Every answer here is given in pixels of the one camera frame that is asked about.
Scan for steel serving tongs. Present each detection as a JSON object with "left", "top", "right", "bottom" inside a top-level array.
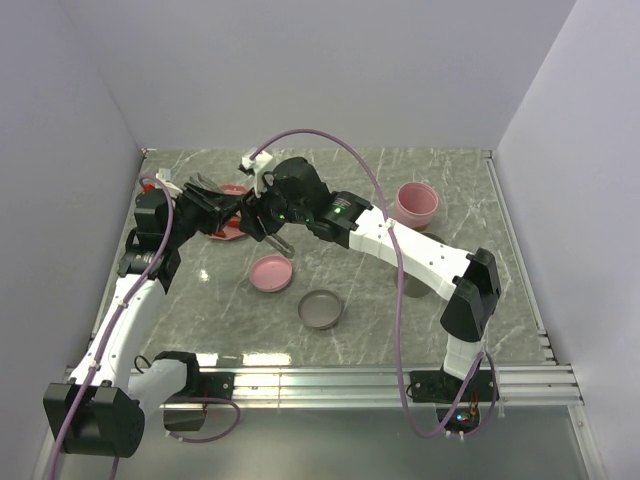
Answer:
[{"left": 183, "top": 173, "right": 295, "bottom": 259}]

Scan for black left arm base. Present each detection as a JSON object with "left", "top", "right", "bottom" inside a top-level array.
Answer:
[{"left": 151, "top": 371, "right": 235, "bottom": 405}]

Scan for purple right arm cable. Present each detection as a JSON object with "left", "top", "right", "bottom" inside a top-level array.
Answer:
[{"left": 249, "top": 129, "right": 501, "bottom": 440}]

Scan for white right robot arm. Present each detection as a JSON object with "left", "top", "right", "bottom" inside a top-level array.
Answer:
[{"left": 239, "top": 153, "right": 501, "bottom": 400}]

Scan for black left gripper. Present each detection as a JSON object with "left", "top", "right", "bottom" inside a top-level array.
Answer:
[{"left": 166, "top": 182, "right": 240, "bottom": 247}]

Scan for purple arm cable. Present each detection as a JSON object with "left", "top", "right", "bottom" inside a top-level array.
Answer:
[
  {"left": 249, "top": 129, "right": 501, "bottom": 440},
  {"left": 47, "top": 175, "right": 243, "bottom": 480}
]

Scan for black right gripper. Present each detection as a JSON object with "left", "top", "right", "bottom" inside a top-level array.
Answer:
[{"left": 236, "top": 172, "right": 311, "bottom": 244}]

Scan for pink tall canister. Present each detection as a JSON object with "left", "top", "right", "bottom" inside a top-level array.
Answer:
[{"left": 392, "top": 182, "right": 439, "bottom": 231}]

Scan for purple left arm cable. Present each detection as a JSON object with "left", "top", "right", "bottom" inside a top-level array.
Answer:
[{"left": 47, "top": 175, "right": 243, "bottom": 480}]

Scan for aluminium front rail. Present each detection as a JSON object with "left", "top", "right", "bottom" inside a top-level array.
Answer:
[{"left": 201, "top": 364, "right": 583, "bottom": 409}]

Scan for pink scalloped plate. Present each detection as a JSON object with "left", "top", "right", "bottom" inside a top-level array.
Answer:
[{"left": 202, "top": 183, "right": 251, "bottom": 244}]

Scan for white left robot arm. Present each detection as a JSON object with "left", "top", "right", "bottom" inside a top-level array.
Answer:
[{"left": 43, "top": 183, "right": 240, "bottom": 458}]

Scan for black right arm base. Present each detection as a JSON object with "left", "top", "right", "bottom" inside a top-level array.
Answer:
[{"left": 406, "top": 370, "right": 495, "bottom": 404}]

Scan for grey round lid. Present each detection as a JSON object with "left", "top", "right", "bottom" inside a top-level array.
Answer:
[{"left": 297, "top": 289, "right": 343, "bottom": 330}]

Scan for grey tall canister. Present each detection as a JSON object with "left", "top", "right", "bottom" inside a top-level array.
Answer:
[{"left": 403, "top": 232, "right": 446, "bottom": 299}]

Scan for pink round lid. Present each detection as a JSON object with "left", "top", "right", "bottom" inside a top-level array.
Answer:
[{"left": 249, "top": 255, "right": 293, "bottom": 293}]

